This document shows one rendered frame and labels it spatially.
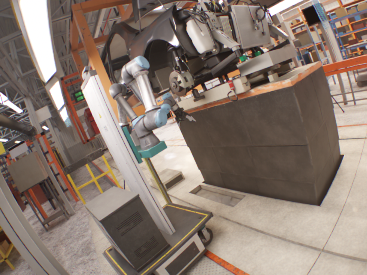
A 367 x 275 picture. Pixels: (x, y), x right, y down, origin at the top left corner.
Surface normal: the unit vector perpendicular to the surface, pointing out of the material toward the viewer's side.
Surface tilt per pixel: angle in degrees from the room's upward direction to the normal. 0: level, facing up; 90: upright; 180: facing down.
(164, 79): 90
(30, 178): 90
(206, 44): 90
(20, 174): 90
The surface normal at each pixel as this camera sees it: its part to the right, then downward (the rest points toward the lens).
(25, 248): 0.50, -0.05
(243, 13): 0.59, 0.20
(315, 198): -0.77, 0.43
